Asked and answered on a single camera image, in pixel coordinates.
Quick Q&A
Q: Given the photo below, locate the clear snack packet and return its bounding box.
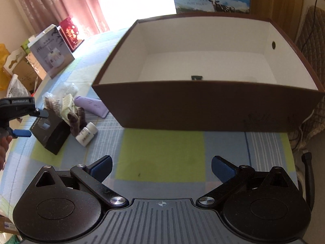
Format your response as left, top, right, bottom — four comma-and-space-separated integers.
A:
43, 92, 62, 115

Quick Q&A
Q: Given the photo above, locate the black shaver box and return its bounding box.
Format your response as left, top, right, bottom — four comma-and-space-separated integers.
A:
30, 109, 70, 155

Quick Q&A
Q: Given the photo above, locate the cream zigzag holder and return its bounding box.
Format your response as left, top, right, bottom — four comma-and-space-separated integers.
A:
60, 94, 76, 125

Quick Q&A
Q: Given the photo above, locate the white cream bottle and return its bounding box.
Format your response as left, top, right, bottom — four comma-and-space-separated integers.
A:
76, 122, 98, 147

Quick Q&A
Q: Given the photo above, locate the purple tube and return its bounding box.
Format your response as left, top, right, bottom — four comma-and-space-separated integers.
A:
74, 96, 109, 118

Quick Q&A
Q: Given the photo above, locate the green black tube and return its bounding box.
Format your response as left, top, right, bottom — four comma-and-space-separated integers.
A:
191, 75, 203, 81

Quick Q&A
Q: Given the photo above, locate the person's left hand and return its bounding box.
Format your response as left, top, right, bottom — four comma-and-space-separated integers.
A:
0, 135, 13, 170

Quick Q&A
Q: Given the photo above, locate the clear plastic bag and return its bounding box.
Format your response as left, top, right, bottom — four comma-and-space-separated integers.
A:
6, 74, 31, 98

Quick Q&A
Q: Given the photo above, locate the yellow plastic bag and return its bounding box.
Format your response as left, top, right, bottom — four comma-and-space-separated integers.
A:
0, 44, 12, 91

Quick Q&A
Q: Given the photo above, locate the brown cardboard carton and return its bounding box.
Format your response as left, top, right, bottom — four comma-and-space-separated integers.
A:
17, 59, 42, 92

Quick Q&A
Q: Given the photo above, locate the white cutout cardboard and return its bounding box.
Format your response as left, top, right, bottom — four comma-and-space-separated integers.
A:
4, 47, 26, 75

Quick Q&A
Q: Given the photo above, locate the checkered tablecloth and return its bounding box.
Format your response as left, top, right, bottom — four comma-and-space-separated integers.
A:
0, 27, 299, 234

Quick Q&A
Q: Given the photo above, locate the white appliance box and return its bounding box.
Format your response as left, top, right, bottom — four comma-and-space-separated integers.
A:
28, 24, 74, 79

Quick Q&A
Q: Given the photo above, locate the black chair armrest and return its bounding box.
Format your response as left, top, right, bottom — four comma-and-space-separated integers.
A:
295, 149, 315, 211

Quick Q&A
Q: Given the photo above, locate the red gift bag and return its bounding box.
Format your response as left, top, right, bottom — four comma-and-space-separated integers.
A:
59, 16, 84, 52

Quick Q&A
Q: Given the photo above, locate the brown cardboard storage box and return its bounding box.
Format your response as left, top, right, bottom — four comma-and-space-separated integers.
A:
93, 13, 324, 132

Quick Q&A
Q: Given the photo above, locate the pink curtain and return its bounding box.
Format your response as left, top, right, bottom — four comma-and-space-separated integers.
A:
18, 0, 109, 35

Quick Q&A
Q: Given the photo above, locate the brown quilted chair cover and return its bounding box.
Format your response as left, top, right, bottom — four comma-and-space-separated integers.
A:
289, 6, 324, 150

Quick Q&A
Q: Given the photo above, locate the dark charger cable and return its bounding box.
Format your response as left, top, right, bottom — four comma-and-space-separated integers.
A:
300, 0, 323, 54

